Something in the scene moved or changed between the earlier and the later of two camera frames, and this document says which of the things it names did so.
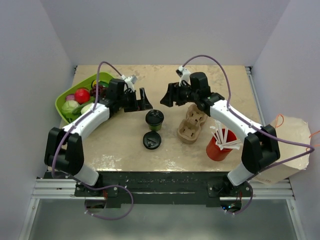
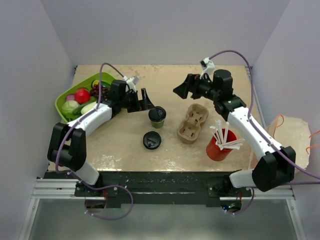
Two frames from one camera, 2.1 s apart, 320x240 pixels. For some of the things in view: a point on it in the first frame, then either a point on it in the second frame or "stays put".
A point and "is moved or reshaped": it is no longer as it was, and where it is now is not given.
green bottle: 100,83 stays put
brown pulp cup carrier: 189,130 stays put
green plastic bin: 87,83 stays put
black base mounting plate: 125,189 stays put
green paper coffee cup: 155,128 is moved or reshaped
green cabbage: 68,108 stays put
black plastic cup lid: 154,117 is moved or reshaped
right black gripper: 173,94 to 183,90
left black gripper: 138,105 stays put
